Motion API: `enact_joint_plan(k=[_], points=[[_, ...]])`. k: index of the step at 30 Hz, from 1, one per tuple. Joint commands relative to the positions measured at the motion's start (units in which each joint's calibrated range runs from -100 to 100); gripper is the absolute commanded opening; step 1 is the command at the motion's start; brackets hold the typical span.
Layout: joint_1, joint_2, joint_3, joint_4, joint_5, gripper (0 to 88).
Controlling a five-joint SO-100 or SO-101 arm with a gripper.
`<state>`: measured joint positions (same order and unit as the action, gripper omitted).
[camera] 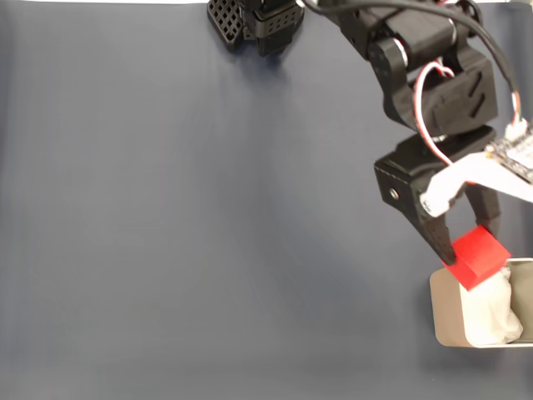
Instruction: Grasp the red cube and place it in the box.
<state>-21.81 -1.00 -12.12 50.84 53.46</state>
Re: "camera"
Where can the red cube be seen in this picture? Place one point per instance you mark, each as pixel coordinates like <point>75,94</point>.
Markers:
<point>479,254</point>

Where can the beige box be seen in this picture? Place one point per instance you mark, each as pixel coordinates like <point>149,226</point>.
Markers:
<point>447,308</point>

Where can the white crumpled paper wad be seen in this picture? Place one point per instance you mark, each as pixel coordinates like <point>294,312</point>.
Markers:
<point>489,316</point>

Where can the blue table mat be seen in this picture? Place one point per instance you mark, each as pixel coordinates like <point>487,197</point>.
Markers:
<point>166,208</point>

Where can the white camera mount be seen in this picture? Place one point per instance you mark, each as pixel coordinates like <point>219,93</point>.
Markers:
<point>462,173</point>

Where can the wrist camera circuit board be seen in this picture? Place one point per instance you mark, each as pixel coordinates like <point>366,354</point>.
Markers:
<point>520,154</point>

